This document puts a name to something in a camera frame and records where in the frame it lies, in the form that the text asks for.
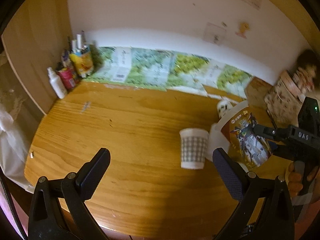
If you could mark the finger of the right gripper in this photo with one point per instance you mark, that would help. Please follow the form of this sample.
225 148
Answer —
263 131

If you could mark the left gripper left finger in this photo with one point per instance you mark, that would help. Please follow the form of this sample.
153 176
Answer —
46 220

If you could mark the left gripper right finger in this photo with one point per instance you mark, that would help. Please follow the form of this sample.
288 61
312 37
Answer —
264 209

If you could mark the brown printed plastic cup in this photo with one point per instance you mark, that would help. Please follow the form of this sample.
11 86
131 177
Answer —
245 147

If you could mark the white frosted plastic cup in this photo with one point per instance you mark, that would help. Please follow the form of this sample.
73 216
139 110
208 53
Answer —
216 140

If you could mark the white paper cup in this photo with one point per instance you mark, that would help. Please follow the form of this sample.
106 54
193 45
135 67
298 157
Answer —
223 106

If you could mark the grey checkered paper cup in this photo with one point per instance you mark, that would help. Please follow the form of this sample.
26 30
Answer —
194 143

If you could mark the right hand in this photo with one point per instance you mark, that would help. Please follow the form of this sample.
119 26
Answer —
295 185

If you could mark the brown cardboard sheet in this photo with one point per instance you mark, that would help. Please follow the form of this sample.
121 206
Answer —
256 91

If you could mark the brown haired rag doll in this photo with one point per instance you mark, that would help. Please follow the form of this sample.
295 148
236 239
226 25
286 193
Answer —
306 76

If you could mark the white cloth on left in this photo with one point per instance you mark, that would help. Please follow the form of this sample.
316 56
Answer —
13 142

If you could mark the white spray bottle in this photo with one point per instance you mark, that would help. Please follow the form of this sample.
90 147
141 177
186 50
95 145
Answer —
56 83

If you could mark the green grape paper sheet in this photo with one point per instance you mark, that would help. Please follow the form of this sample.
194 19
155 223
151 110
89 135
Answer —
165 69

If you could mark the red can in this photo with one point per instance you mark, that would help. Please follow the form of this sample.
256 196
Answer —
67 78

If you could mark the wooden bookshelf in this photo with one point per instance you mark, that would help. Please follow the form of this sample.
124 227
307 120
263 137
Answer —
33 41

